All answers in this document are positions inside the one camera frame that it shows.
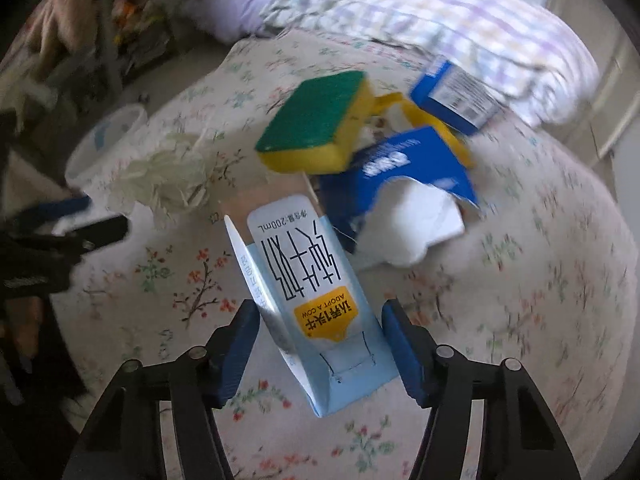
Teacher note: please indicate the purple bed mattress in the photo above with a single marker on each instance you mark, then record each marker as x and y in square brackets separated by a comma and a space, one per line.
[230, 10]

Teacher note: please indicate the small blue cardboard box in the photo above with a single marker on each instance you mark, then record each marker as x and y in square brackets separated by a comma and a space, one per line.
[450, 95]

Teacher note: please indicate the pale checked quilt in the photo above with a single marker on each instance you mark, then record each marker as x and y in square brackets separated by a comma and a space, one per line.
[425, 25]

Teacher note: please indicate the green and yellow sponge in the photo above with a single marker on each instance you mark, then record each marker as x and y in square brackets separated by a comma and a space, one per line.
[310, 115]

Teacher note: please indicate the white tissue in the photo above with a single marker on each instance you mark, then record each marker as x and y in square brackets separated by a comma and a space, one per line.
[410, 225]

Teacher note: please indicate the brown fleece coat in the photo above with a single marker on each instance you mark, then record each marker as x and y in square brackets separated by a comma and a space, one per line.
[65, 15]

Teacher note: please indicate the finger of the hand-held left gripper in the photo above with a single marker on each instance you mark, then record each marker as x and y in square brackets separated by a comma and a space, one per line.
[100, 232]
[65, 206]

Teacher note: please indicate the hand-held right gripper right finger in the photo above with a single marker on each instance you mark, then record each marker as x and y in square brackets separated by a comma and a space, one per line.
[406, 355]

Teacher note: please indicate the torn blue tissue packet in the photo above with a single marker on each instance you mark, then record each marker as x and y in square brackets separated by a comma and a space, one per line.
[400, 160]

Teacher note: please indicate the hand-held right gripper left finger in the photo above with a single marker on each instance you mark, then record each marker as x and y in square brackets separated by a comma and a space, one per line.
[234, 355]

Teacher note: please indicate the white plastic bin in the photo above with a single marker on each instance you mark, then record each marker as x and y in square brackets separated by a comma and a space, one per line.
[115, 135]

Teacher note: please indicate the light blue milk carton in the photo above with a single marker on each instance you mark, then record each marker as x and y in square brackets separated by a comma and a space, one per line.
[300, 270]

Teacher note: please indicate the yellowish plastic bag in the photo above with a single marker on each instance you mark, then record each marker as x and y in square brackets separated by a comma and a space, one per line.
[160, 175]

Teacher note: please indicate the yellow plastic wrapper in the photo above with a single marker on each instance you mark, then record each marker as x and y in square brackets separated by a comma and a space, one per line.
[425, 119]

